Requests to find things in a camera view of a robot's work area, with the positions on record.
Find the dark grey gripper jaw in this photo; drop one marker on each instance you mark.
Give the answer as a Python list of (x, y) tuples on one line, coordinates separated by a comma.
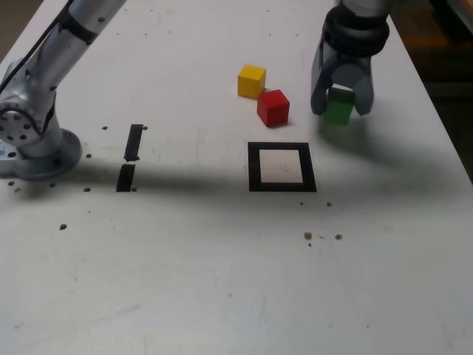
[(318, 92)]

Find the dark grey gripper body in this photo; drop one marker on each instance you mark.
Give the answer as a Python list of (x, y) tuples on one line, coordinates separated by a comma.
[(351, 58)]

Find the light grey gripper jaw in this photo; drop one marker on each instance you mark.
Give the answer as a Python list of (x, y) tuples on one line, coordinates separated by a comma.
[(349, 75)]

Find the green cube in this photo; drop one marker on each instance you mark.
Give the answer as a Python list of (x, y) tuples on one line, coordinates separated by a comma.
[(337, 109)]

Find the red cube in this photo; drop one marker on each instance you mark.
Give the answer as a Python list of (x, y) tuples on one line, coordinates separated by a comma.
[(272, 109)]

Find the yellow cube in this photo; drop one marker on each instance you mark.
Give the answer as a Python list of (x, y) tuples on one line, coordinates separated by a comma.
[(251, 83)]

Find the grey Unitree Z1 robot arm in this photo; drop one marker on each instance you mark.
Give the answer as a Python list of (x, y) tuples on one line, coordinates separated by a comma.
[(37, 81)]

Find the black tape square outline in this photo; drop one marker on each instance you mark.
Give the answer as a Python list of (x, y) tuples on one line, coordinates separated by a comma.
[(255, 174)]

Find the black tape strip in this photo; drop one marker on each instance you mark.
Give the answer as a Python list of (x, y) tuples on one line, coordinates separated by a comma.
[(132, 142)]

